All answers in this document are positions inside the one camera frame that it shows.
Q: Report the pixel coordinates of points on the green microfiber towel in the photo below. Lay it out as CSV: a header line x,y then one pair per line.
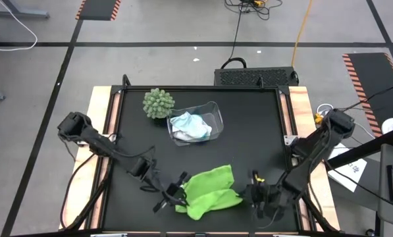
x,y
209,191

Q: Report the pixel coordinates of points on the white waffle-weave towel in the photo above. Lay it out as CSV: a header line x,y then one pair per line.
x,y
183,135

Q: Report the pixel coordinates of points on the potted green succulent plant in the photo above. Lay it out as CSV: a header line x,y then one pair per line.
x,y
158,103

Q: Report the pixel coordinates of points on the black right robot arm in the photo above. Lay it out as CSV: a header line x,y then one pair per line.
x,y
314,148

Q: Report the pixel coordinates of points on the small yellow tape marker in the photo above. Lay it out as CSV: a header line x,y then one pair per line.
x,y
258,179

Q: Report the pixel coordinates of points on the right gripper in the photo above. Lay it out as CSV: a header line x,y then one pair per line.
x,y
267,199

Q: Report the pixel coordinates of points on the wooden table side board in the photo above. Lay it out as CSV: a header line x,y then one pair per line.
x,y
99,98
299,98

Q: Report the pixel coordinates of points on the black orange-striped floor mat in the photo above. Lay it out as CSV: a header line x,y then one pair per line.
x,y
97,10
374,75

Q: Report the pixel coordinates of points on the white round cup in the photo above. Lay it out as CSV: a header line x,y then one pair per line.
x,y
389,126

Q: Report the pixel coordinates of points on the black diagonal metal beam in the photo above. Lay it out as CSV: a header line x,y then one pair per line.
x,y
357,152

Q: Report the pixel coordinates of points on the black metal table frame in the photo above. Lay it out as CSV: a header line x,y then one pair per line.
x,y
120,89

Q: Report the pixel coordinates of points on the light blue microfiber towel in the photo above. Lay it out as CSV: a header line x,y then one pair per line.
x,y
189,126

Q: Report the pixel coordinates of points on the white paper sheet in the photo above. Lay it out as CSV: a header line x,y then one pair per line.
x,y
347,174

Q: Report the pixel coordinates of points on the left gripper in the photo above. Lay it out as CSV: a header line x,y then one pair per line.
x,y
170,192

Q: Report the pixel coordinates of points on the black perforated computer case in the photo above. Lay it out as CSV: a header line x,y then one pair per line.
x,y
255,77

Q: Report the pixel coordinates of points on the grey office desk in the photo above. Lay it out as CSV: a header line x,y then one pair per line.
x,y
392,154

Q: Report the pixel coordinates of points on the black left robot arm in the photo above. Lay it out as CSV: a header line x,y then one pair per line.
x,y
97,143

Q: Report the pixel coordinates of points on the clear plastic bin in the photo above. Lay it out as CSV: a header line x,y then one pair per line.
x,y
216,115

